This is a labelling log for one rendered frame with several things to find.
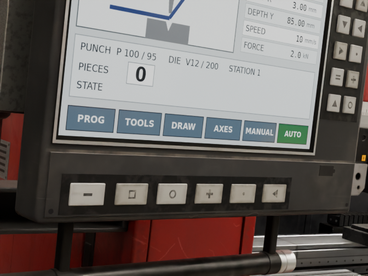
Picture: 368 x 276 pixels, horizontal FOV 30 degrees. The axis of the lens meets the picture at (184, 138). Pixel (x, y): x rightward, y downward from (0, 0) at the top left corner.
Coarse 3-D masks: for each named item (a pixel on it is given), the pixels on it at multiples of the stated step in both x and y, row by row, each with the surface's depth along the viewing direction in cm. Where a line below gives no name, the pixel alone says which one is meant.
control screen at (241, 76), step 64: (128, 0) 65; (192, 0) 69; (256, 0) 75; (320, 0) 81; (192, 64) 70; (256, 64) 76; (64, 128) 62; (128, 128) 66; (192, 128) 71; (256, 128) 77
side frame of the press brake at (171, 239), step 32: (0, 160) 167; (128, 224) 111; (160, 224) 112; (192, 224) 116; (224, 224) 119; (0, 256) 163; (32, 256) 145; (96, 256) 120; (128, 256) 111; (160, 256) 113; (192, 256) 116
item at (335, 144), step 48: (48, 0) 61; (336, 0) 83; (48, 48) 61; (336, 48) 83; (0, 96) 69; (48, 96) 61; (336, 96) 84; (48, 144) 61; (96, 144) 64; (144, 144) 67; (192, 144) 72; (336, 144) 86; (48, 192) 62; (96, 192) 64; (144, 192) 68; (192, 192) 72; (240, 192) 76; (288, 192) 81; (336, 192) 87
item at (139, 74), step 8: (128, 64) 66; (136, 64) 66; (144, 64) 67; (128, 72) 66; (136, 72) 66; (144, 72) 67; (152, 72) 67; (128, 80) 66; (136, 80) 66; (144, 80) 67; (152, 80) 67
